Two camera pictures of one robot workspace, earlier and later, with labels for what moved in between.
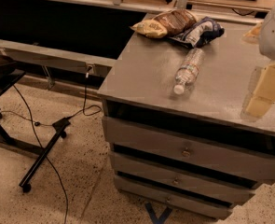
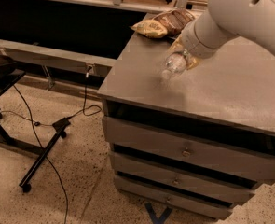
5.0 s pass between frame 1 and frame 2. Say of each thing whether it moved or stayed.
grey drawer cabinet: stayed
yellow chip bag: stayed
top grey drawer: stayed
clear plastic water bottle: moved
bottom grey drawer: stayed
